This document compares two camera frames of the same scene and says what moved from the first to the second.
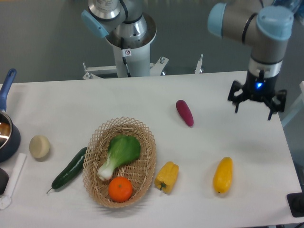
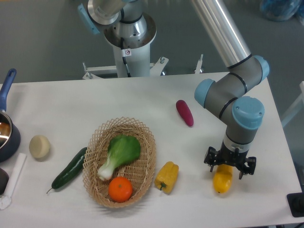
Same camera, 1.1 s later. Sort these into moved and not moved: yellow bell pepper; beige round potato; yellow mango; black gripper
Moved: black gripper
Not moved: beige round potato; yellow mango; yellow bell pepper
